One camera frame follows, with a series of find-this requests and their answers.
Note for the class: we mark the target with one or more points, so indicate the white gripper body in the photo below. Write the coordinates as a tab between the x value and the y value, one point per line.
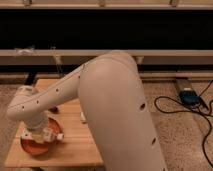
38	137

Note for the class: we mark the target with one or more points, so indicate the white plastic bottle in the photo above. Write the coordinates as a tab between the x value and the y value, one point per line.
50	136

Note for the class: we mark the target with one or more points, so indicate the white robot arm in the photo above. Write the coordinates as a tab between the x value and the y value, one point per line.
112	99

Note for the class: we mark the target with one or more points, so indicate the orange ceramic bowl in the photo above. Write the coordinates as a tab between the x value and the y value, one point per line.
33	148

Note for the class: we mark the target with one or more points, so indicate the dark red chili pepper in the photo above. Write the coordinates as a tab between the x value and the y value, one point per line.
53	109

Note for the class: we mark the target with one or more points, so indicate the wooden table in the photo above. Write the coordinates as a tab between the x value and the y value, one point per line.
77	149

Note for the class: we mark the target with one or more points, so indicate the blue power adapter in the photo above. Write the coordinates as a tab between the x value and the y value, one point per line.
189	97

